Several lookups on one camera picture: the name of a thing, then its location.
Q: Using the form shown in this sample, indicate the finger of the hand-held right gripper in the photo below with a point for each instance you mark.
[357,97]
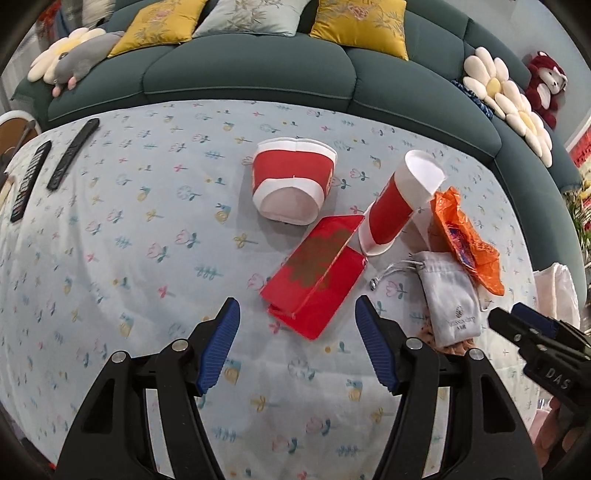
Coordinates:
[515,327]
[542,321]

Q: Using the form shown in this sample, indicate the light blue floral tablecloth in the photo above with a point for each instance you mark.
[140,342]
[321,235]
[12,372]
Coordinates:
[138,258]

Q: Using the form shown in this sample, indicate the large yellow embroidered pillow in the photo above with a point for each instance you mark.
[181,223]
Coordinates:
[364,23]

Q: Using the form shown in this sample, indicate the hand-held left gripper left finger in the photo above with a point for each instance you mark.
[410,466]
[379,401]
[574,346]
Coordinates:
[219,342]

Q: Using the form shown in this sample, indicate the white flower cushion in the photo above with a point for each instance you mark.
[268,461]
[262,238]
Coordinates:
[526,122]
[485,76]
[48,57]

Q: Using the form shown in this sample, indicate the blue patterned cloth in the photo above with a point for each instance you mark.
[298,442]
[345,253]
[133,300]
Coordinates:
[471,99]

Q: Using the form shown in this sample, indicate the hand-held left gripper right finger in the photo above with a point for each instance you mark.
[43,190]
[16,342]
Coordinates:
[376,342]

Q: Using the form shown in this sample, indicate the round white side table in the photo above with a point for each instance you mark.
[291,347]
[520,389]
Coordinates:
[9,136]

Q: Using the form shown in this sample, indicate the waste bin with white liner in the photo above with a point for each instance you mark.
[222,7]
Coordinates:
[558,295]

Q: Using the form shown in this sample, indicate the red paper cup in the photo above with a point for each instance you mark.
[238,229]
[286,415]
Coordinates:
[291,173]
[390,212]

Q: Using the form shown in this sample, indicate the black remote with buttons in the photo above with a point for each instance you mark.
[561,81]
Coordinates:
[30,182]

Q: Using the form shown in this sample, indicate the light blue embroidered pillow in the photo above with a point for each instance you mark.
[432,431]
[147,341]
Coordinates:
[249,16]

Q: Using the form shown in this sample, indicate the red wall decoration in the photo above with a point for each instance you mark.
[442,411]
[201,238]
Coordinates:
[582,152]

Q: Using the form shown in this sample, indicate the red plush bear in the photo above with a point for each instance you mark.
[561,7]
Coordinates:
[545,87]

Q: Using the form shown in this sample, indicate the slim black remote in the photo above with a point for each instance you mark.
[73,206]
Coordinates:
[71,154]

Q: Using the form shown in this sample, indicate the orange plastic bag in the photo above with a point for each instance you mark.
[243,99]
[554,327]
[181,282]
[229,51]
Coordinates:
[466,240]

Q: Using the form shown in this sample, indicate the red paper bag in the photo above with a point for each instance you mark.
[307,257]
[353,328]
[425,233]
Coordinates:
[318,277]

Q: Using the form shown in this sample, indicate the grey plush mouse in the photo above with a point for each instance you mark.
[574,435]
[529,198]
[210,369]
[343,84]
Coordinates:
[87,57]

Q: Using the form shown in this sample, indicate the dark green sofa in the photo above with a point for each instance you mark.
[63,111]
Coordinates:
[249,74]

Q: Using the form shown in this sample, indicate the green potted plant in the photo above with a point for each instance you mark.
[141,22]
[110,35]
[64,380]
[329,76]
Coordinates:
[581,217]

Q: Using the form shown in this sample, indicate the small yellow embroidered pillow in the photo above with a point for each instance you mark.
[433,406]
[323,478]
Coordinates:
[157,23]

